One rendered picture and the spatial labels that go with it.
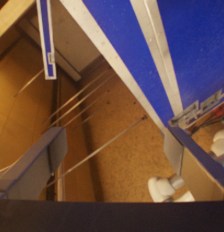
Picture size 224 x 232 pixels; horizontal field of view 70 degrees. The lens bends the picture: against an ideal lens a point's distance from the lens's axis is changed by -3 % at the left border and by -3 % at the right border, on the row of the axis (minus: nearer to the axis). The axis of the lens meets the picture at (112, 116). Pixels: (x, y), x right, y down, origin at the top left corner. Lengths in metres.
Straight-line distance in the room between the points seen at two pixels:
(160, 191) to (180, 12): 1.13
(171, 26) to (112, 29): 0.15
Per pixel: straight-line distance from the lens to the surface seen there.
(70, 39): 8.06
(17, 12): 4.79
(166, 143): 0.16
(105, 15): 0.33
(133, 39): 0.38
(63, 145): 0.16
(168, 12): 0.41
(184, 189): 3.36
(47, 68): 2.09
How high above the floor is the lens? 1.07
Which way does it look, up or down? 11 degrees up
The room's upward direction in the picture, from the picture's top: 127 degrees counter-clockwise
